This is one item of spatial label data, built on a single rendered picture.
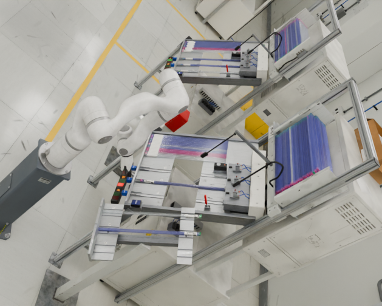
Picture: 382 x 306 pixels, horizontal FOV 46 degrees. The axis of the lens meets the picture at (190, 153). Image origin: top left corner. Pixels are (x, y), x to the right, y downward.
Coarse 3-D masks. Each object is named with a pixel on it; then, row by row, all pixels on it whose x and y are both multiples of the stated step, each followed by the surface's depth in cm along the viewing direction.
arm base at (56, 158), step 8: (64, 136) 216; (48, 144) 230; (56, 144) 220; (64, 144) 216; (40, 152) 223; (48, 152) 223; (56, 152) 220; (64, 152) 218; (72, 152) 218; (80, 152) 221; (40, 160) 221; (48, 160) 224; (56, 160) 222; (64, 160) 222; (48, 168) 222; (56, 168) 226; (64, 168) 230
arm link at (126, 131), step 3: (123, 126) 241; (126, 126) 241; (129, 126) 241; (123, 129) 239; (126, 129) 239; (129, 129) 239; (120, 132) 237; (123, 132) 237; (126, 132) 237; (129, 132) 238; (117, 135) 240; (120, 135) 238; (123, 135) 238; (126, 135) 238; (129, 135) 239; (117, 138) 241; (120, 138) 239; (123, 138) 238; (126, 138) 238; (117, 141) 240
